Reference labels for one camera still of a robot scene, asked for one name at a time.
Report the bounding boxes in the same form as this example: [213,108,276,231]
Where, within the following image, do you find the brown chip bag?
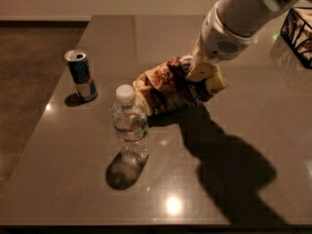
[133,55,228,116]

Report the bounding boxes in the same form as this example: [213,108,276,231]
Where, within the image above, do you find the black wire napkin basket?
[281,7,312,69]

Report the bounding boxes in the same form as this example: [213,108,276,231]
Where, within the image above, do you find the clear plastic water bottle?
[111,84,149,164]

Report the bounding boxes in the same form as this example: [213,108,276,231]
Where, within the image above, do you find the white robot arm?
[186,0,311,82]

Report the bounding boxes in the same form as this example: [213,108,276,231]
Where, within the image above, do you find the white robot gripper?
[186,4,255,83]

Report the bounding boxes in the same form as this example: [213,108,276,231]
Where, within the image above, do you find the blue silver energy drink can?
[64,50,98,101]

